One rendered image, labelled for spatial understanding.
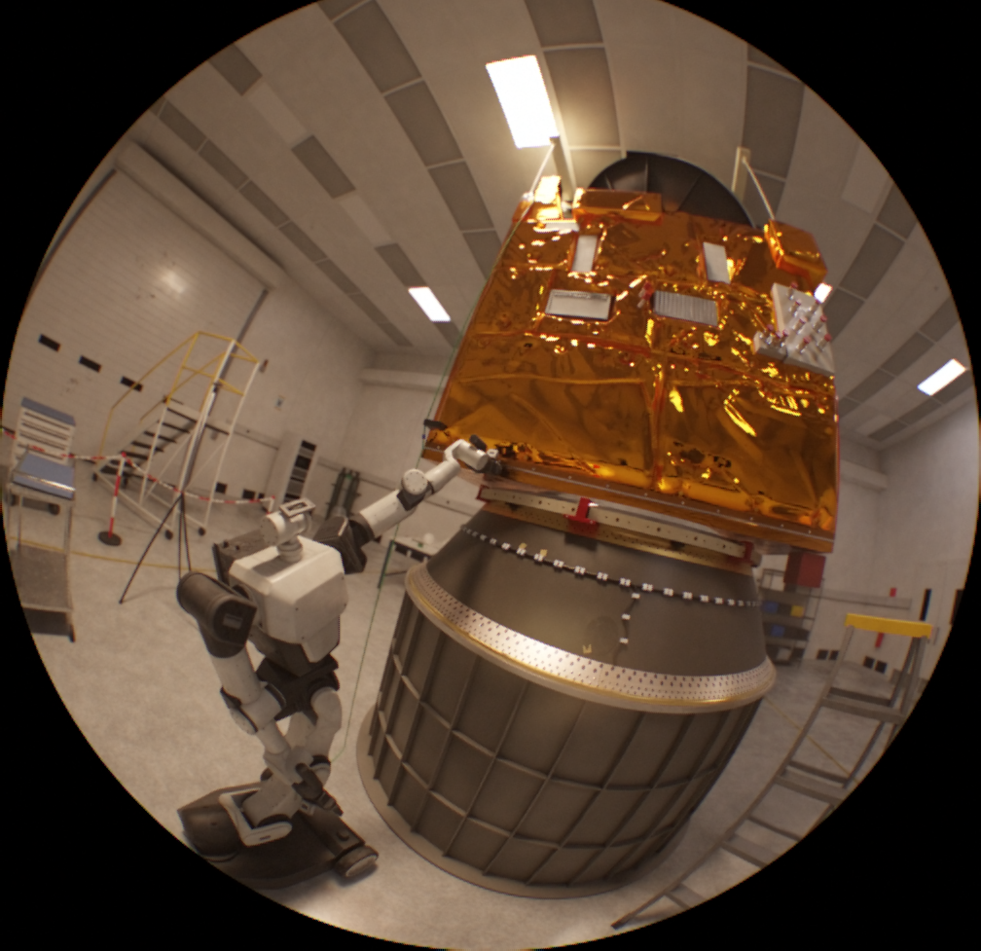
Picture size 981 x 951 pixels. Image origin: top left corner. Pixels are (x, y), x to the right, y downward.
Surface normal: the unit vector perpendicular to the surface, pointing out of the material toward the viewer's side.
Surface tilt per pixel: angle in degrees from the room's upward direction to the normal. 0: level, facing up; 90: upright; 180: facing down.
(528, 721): 90
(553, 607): 62
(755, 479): 91
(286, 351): 90
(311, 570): 42
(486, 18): 180
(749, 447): 97
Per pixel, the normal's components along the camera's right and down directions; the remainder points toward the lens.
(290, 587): 0.75, -0.61
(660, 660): 0.03, -0.62
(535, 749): -0.37, -0.26
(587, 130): -0.29, 0.94
